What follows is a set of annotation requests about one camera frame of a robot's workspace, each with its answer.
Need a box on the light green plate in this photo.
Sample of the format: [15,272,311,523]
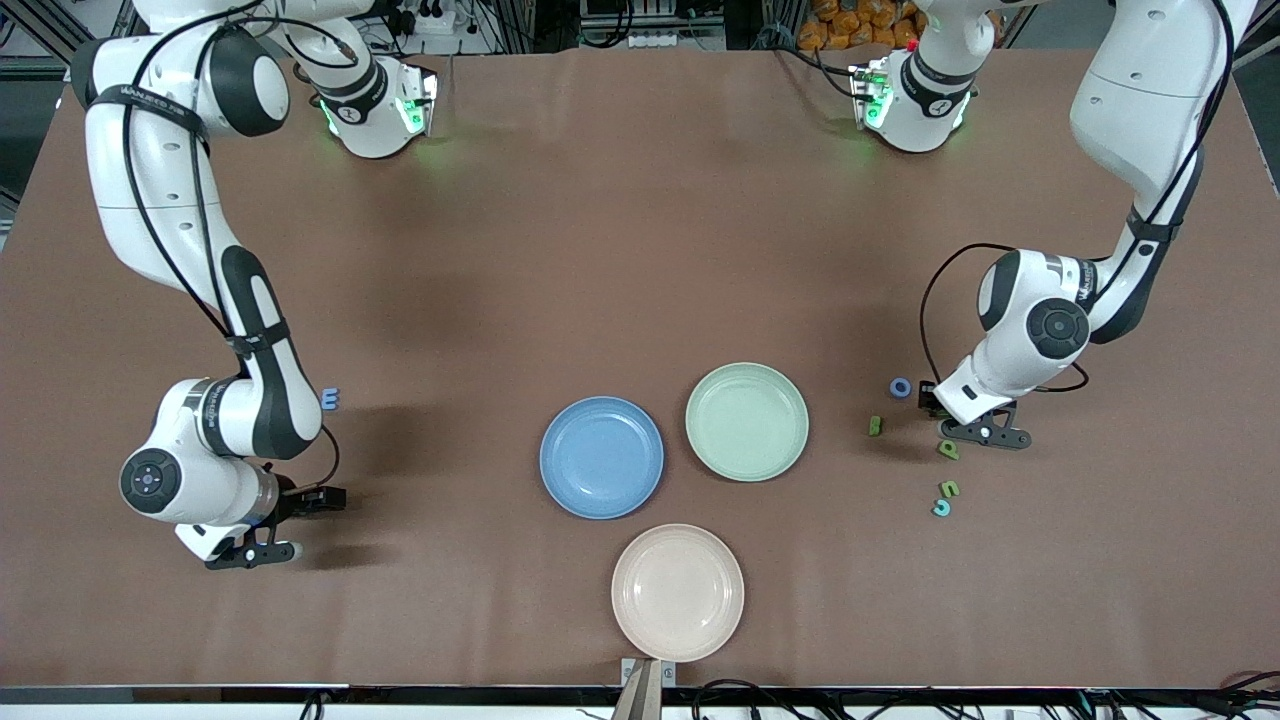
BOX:
[685,362,810,483]

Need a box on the blue plate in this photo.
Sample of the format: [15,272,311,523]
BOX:
[539,396,665,521]

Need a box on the grey base connector box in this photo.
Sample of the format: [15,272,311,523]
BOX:
[395,65,439,137]
[850,60,894,129]

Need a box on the pale pink plate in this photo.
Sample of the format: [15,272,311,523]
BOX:
[611,523,745,663]

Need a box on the orange fruit pile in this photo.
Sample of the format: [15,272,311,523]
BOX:
[797,0,921,51]

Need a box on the white power strip with plugs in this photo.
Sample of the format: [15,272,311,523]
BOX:
[385,0,456,36]

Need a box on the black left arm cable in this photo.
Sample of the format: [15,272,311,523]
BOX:
[919,0,1237,396]

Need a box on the metal table clamp bracket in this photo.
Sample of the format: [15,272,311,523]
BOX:
[622,657,677,720]

